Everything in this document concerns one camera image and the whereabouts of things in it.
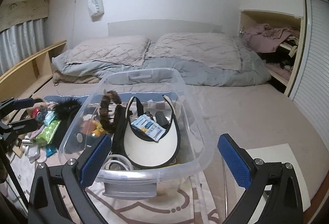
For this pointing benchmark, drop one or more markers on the right beige quilted pillow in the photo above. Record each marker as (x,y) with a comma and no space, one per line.
(216,50)

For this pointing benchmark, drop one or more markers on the blue white sachet pack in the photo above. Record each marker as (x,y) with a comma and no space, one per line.
(148,127)

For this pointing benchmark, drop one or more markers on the white box with black frame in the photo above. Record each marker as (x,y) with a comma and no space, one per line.
(279,153)

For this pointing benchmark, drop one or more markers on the black sun visor cap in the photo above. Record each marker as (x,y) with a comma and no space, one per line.
(78,140)

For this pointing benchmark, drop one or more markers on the green white dotted pack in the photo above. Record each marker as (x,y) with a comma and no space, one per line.
(47,134)

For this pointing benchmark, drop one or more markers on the teal tissue pack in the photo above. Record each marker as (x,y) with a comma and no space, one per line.
(50,117)

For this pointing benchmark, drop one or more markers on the grey curtain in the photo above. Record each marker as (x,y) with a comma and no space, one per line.
(19,42)

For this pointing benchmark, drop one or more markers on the white sweet paper bag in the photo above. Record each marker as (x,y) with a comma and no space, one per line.
(95,7)

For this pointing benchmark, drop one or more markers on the white louvered closet door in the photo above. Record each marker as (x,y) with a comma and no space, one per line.
(310,89)

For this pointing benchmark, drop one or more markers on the pink clothes pile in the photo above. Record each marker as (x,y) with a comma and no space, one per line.
(263,38)

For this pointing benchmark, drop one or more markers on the leopard fur headband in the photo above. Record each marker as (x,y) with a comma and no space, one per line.
(110,111)

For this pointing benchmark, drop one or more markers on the white black sun visor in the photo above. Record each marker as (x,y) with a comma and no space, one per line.
(140,150)

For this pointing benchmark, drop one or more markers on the wooden bedside shelf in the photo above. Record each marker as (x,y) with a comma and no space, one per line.
(24,79)

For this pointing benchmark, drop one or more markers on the left beige quilted pillow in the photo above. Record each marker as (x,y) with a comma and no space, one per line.
(122,50)

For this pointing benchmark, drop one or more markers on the grey blue duvet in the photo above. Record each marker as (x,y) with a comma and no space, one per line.
(253,71)

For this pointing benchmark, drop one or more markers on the beige printed curtain valance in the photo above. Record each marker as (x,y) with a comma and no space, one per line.
(23,11)

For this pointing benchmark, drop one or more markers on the clear plastic storage bin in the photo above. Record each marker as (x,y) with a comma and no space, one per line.
(149,86)

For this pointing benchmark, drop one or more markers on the yellow toy camera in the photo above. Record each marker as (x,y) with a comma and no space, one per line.
(98,131)

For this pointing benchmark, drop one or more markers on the beige quilted pillow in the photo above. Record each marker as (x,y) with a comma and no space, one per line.
(122,50)
(216,50)

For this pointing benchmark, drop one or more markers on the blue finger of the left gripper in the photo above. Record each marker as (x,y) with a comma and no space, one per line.
(19,104)
(23,126)

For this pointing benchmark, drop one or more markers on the white bed headboard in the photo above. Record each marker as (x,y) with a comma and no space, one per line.
(158,27)

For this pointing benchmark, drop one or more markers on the black feather pom pom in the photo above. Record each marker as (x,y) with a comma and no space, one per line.
(64,108)

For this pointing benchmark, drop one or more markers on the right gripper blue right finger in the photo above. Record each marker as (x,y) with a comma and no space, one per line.
(247,175)

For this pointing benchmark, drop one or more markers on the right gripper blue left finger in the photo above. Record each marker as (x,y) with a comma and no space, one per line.
(81,173)

